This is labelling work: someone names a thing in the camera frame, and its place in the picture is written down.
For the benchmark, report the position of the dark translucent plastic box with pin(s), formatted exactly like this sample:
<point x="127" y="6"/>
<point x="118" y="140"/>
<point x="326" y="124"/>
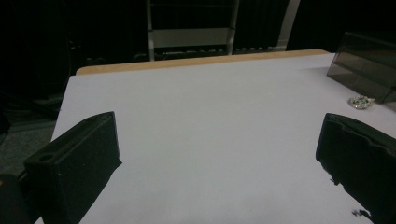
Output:
<point x="364" y="67"/>

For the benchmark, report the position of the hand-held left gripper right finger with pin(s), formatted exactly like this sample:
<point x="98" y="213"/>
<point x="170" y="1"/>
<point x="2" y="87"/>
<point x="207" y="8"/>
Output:
<point x="361" y="161"/>

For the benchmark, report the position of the metal stand frame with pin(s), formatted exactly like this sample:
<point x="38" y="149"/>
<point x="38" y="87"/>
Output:
<point x="190" y="34"/>

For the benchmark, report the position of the small silver jewelled brooch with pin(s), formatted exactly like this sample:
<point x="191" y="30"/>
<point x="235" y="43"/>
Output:
<point x="361" y="101"/>

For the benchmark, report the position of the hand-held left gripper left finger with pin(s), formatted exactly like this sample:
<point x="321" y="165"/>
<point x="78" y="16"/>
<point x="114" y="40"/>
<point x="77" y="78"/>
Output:
<point x="74" y="168"/>

